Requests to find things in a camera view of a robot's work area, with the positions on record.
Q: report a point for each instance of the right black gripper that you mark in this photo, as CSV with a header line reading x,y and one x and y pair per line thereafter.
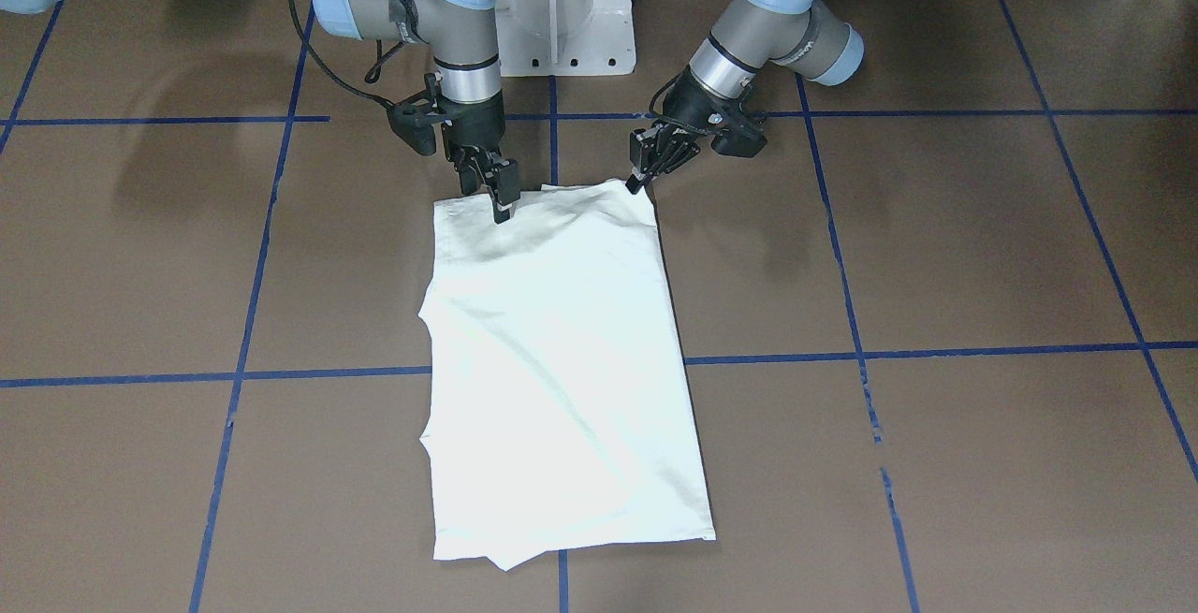
x,y
474,126

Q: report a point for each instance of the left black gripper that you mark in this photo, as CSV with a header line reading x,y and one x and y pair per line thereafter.
x,y
690,107

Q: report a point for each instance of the cream long sleeve shirt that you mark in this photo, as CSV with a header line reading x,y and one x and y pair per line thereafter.
x,y
561,416

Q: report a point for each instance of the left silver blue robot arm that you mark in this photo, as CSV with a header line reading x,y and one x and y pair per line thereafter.
x,y
1081,58

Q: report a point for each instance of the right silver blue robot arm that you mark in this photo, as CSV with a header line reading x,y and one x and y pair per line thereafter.
x,y
461,34

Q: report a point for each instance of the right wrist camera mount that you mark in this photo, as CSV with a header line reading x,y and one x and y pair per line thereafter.
x,y
413,119

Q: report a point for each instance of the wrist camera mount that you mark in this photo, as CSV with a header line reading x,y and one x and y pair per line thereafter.
x,y
413,119
741,134

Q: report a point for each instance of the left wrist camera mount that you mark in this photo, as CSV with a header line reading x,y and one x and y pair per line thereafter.
x,y
741,134

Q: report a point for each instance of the white pedestal column base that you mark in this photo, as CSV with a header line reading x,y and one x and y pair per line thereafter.
x,y
565,38

